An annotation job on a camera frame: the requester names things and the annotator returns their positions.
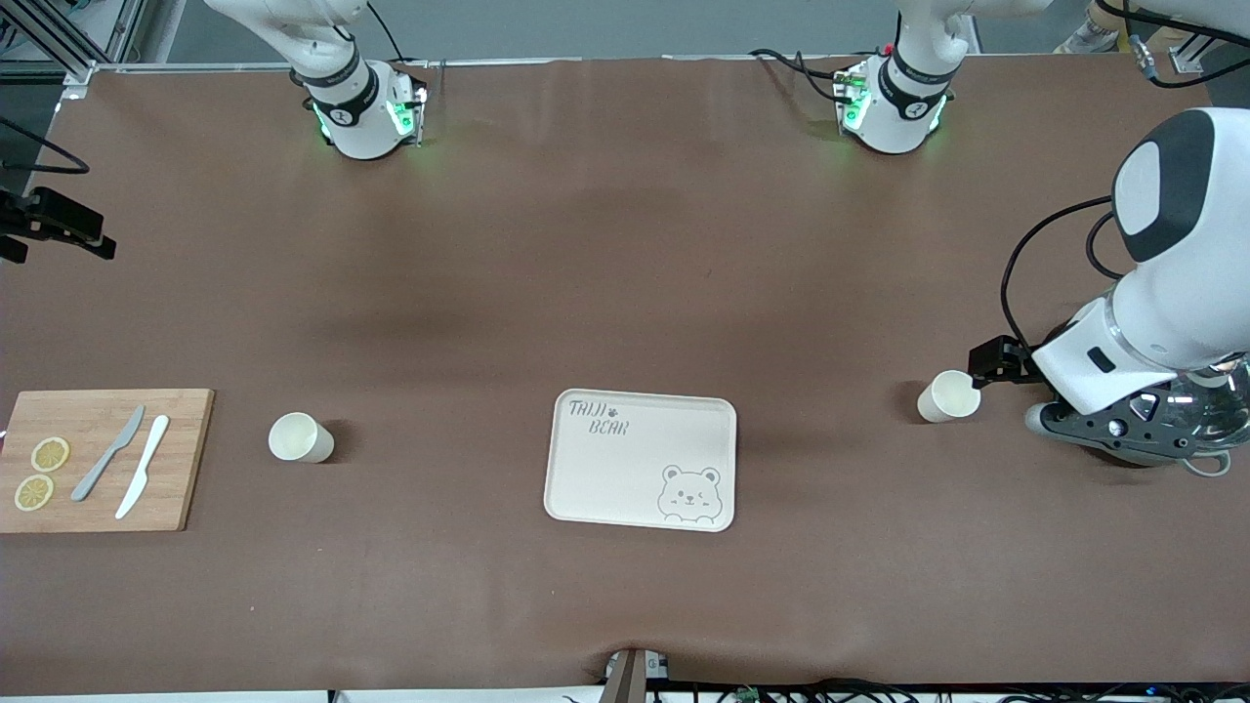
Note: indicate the white plastic cup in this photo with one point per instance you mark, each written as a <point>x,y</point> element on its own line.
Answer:
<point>298,436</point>
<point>945,398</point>

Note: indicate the aluminium frame profile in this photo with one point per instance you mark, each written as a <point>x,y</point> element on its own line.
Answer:
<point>59,39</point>
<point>1187,57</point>

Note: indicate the grey plastic knife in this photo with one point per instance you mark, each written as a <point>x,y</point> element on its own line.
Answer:
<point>105,459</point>

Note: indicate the lemon slice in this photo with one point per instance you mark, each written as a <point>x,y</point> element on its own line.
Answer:
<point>34,492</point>
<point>50,454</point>

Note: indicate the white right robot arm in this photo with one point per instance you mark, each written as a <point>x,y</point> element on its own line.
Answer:
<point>352,117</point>

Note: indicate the white plastic knife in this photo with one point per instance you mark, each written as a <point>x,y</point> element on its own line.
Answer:
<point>145,464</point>

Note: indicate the wooden cutting board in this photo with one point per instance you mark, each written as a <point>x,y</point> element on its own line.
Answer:
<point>186,459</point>

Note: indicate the glass pot lid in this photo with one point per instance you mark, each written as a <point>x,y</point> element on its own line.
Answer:
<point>1232,391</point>

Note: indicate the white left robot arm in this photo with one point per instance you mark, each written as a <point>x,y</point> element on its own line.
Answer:
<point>1172,293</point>

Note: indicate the grey-green cooking pot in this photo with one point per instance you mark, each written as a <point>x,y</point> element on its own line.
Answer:
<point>1238,439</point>

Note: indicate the beige shoe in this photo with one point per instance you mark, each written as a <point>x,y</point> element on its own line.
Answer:
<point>1086,37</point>

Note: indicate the white bear print tray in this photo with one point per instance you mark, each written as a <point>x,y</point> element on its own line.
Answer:
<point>625,469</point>

